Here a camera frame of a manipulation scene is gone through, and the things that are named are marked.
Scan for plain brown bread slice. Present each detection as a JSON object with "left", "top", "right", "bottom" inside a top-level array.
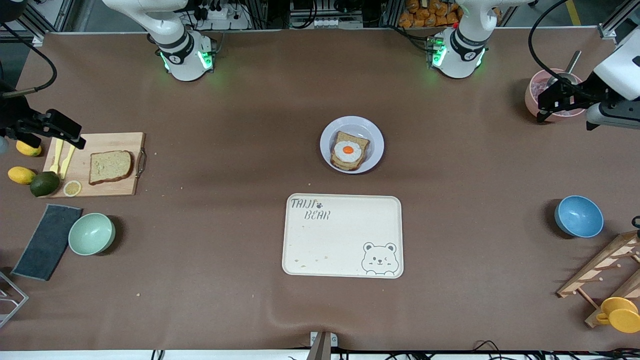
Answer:
[{"left": 89, "top": 150, "right": 134, "bottom": 186}]

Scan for lavender round plate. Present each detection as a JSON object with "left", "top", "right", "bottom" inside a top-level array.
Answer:
[{"left": 320, "top": 116, "right": 385, "bottom": 175}]

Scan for clear ice cubes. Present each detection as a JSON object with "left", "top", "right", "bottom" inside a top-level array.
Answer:
[{"left": 532, "top": 77, "right": 553, "bottom": 103}]

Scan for yellow plastic knife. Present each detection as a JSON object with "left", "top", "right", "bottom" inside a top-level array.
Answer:
[{"left": 59, "top": 144, "right": 77, "bottom": 180}]

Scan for yellow plastic fork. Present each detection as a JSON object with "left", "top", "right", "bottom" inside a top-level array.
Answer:
[{"left": 49, "top": 138, "right": 65, "bottom": 175}]

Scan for pink bowl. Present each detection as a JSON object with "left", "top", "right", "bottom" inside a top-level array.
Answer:
[{"left": 525, "top": 68, "right": 588, "bottom": 123}]

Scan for yellow lemon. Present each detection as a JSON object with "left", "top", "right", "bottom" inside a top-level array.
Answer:
[
  {"left": 7, "top": 166, "right": 37, "bottom": 185},
  {"left": 16, "top": 140, "right": 43, "bottom": 158}
]

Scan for metal scoop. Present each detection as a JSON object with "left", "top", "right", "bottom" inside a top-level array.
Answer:
[{"left": 546, "top": 50, "right": 583, "bottom": 90}]

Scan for wooden cutting board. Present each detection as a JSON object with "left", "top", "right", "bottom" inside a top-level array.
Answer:
[{"left": 43, "top": 132, "right": 147, "bottom": 199}]

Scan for green avocado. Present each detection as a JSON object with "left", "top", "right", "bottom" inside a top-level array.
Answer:
[{"left": 30, "top": 171, "right": 61, "bottom": 198}]

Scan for mint green bowl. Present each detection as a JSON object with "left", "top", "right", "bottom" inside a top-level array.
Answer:
[{"left": 68, "top": 213, "right": 116, "bottom": 257}]

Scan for dark grey cloth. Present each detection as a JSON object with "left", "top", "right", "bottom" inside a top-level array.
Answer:
[{"left": 11, "top": 203, "right": 83, "bottom": 282}]

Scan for blue bowl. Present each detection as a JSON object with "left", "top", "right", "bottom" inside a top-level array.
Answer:
[{"left": 554, "top": 195, "right": 605, "bottom": 239}]

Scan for orange snack pile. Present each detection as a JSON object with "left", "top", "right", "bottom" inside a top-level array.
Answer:
[{"left": 398, "top": 0, "right": 503, "bottom": 29}]

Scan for wooden drying rack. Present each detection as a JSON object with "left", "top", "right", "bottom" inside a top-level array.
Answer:
[{"left": 556, "top": 230, "right": 640, "bottom": 329}]

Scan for white power strip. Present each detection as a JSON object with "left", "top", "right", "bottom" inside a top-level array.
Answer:
[{"left": 192, "top": 5, "right": 251, "bottom": 31}]

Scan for bread slice under egg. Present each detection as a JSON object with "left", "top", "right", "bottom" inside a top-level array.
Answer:
[{"left": 330, "top": 131, "right": 371, "bottom": 172}]

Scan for yellow cup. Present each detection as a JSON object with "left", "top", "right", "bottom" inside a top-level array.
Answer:
[{"left": 596, "top": 297, "right": 640, "bottom": 334}]

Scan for fried egg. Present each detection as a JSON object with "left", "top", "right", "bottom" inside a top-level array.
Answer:
[{"left": 333, "top": 141, "right": 363, "bottom": 163}]

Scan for cream bear print tray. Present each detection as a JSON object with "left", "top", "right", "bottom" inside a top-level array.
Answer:
[{"left": 282, "top": 193, "right": 404, "bottom": 279}]

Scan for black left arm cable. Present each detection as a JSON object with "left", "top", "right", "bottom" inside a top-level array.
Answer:
[{"left": 528, "top": 0, "right": 601, "bottom": 99}]

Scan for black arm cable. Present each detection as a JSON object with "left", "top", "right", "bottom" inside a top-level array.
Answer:
[
  {"left": 0, "top": 22, "right": 58, "bottom": 99},
  {"left": 528, "top": 0, "right": 601, "bottom": 99}
]

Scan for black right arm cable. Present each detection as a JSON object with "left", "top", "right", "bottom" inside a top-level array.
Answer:
[{"left": 0, "top": 22, "right": 58, "bottom": 99}]

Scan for metal wire rack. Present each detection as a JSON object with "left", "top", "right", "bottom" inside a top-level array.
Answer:
[{"left": 0, "top": 270, "right": 30, "bottom": 329}]

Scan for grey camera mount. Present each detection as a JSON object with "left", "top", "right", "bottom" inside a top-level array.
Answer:
[{"left": 306, "top": 331, "right": 339, "bottom": 360}]

